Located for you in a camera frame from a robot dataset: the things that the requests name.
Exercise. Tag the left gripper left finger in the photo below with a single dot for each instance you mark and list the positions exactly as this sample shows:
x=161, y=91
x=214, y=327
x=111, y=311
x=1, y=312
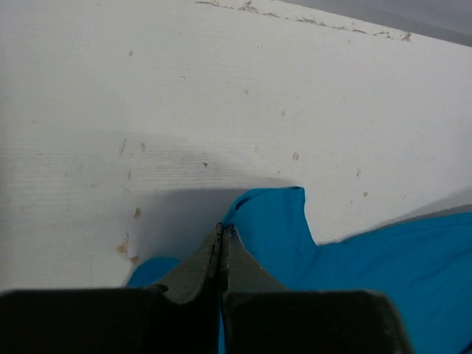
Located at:
x=179, y=313

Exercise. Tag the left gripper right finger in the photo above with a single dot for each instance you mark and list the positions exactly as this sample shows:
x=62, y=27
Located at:
x=260, y=315

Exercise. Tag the blue t shirt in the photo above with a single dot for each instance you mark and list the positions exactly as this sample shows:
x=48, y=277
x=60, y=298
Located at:
x=423, y=265

